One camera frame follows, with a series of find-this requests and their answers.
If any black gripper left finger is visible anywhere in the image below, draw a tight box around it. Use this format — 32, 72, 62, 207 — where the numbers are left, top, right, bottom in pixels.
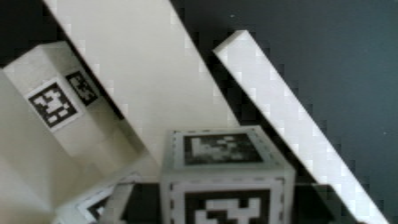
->
96, 181, 163, 224

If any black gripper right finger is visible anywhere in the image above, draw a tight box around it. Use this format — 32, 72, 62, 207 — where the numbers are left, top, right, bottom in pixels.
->
293, 184, 362, 224

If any white chair back frame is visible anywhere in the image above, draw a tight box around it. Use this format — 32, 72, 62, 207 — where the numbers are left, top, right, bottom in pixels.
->
0, 0, 238, 224

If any white U-shaped fence frame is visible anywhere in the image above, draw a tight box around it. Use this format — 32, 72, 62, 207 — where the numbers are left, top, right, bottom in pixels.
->
213, 30, 391, 224

